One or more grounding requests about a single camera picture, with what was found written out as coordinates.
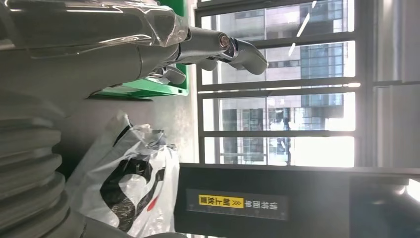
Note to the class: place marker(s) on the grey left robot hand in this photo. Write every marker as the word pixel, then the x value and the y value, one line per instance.
pixel 82 65

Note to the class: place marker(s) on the white package with black letters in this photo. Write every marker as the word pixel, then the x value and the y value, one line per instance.
pixel 131 184

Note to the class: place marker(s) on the green plastic crate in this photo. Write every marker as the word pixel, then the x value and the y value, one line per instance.
pixel 154 88

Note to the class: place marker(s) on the yellow and black column label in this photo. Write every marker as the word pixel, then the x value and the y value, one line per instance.
pixel 236 203

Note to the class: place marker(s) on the black scanner column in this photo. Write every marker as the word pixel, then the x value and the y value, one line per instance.
pixel 311 197

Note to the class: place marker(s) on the window with dark frame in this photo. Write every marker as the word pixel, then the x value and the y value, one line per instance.
pixel 279 108

